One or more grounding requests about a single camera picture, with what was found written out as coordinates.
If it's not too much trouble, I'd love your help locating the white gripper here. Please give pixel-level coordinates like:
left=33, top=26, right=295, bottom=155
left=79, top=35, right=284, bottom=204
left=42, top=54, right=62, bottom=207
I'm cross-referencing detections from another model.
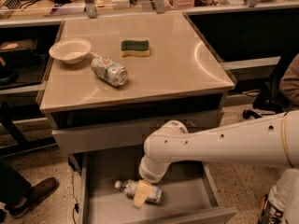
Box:
left=133, top=156, right=170, bottom=208

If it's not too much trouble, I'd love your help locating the clear plastic water bottle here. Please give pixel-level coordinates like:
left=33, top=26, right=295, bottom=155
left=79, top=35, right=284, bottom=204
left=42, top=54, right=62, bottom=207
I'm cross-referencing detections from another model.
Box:
left=115, top=179, right=163, bottom=204

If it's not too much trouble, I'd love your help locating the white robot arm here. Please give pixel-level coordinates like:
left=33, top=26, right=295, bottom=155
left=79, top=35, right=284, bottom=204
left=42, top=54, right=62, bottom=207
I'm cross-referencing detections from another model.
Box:
left=139, top=110, right=299, bottom=183

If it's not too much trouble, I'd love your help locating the open grey lower drawer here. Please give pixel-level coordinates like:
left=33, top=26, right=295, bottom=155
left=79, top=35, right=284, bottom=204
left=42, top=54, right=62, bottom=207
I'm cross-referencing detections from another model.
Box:
left=79, top=146, right=236, bottom=224

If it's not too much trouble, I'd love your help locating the grey upper drawer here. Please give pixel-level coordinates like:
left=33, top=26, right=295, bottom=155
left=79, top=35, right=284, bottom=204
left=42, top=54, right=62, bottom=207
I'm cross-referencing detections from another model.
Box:
left=52, top=108, right=223, bottom=154

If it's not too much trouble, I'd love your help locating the grey drawer cabinet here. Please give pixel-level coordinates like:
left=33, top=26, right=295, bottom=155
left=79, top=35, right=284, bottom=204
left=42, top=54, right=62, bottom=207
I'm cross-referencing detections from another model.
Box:
left=40, top=13, right=235, bottom=170

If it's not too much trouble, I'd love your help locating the crushed soda can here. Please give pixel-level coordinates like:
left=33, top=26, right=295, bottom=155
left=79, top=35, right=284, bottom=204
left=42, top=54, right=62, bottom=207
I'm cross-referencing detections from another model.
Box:
left=91, top=57, right=128, bottom=87

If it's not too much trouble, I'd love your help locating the orange and black sneaker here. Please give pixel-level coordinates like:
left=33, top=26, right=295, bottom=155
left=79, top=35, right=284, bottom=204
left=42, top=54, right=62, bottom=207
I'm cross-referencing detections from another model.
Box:
left=257, top=194, right=284, bottom=224

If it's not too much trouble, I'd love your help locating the green and yellow sponge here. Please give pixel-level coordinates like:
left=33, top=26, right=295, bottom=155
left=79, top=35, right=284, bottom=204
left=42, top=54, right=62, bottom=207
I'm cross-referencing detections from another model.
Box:
left=121, top=40, right=150, bottom=57

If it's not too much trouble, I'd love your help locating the white paper bowl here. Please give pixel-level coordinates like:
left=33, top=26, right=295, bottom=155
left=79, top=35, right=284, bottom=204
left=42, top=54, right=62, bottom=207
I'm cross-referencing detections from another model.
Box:
left=49, top=38, right=92, bottom=64

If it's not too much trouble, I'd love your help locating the black office chair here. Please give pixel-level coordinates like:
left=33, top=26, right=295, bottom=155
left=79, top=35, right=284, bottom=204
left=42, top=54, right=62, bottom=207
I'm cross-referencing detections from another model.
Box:
left=252, top=45, right=299, bottom=114

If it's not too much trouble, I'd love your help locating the black floor cable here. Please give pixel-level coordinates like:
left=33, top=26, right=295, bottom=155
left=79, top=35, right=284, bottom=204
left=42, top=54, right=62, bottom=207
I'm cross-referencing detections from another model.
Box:
left=67, top=157, right=80, bottom=224

